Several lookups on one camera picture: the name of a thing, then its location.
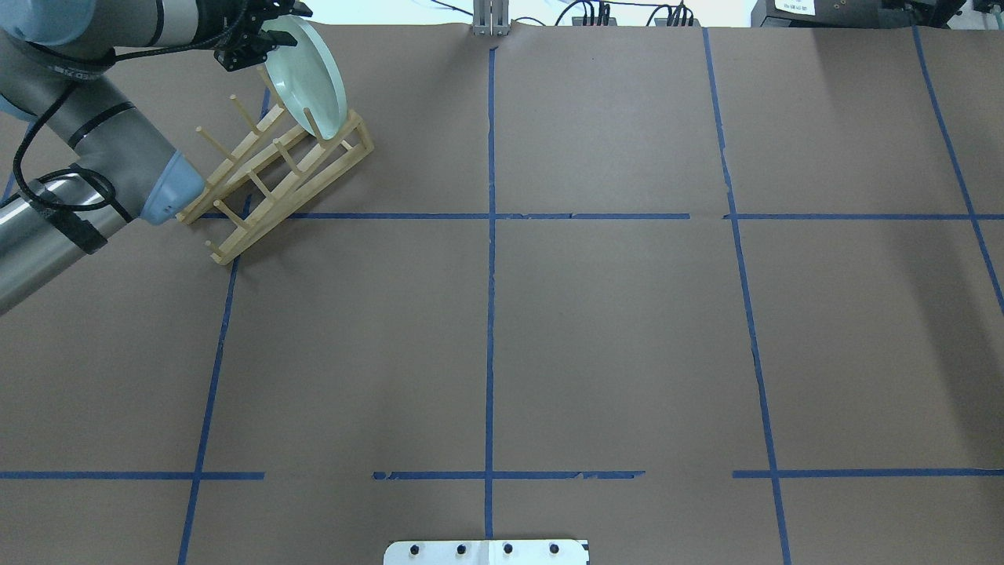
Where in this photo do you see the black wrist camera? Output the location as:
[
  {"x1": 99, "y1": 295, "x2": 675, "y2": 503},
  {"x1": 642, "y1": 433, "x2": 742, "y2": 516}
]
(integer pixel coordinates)
[{"x1": 213, "y1": 33, "x2": 278, "y2": 72}]

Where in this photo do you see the wooden dish rack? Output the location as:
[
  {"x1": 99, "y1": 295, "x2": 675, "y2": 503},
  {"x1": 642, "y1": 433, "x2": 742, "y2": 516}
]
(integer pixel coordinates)
[{"x1": 176, "y1": 67, "x2": 374, "y2": 265}]

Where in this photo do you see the black computer box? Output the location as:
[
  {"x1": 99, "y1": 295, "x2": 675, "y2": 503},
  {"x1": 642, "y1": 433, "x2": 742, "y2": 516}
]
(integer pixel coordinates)
[{"x1": 749, "y1": 1, "x2": 965, "y2": 29}]

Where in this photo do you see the pale green plate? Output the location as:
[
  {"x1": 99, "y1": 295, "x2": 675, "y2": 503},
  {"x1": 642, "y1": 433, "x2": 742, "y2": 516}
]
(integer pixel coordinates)
[{"x1": 263, "y1": 15, "x2": 348, "y2": 140}]

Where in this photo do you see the aluminium frame post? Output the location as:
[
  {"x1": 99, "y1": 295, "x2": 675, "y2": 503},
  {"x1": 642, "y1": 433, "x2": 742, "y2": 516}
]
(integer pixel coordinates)
[{"x1": 471, "y1": 0, "x2": 511, "y2": 37}]

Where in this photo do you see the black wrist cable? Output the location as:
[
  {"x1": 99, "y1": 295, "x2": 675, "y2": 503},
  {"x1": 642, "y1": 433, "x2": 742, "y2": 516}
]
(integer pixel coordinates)
[{"x1": 11, "y1": 24, "x2": 236, "y2": 213}]

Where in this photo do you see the brown paper table cover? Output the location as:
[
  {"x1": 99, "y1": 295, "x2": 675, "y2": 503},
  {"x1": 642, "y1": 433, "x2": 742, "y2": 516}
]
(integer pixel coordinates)
[{"x1": 2, "y1": 25, "x2": 1002, "y2": 564}]

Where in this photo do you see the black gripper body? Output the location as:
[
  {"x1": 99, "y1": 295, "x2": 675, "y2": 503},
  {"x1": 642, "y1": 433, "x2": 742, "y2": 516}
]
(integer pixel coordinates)
[{"x1": 196, "y1": 1, "x2": 277, "y2": 49}]

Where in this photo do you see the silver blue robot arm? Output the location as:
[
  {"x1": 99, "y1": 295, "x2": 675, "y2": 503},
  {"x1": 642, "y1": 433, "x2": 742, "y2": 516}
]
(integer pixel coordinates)
[{"x1": 1, "y1": 1, "x2": 313, "y2": 312}]

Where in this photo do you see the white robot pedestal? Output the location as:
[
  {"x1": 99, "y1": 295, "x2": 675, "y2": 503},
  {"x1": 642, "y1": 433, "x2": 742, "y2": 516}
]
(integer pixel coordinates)
[{"x1": 383, "y1": 539, "x2": 591, "y2": 564}]

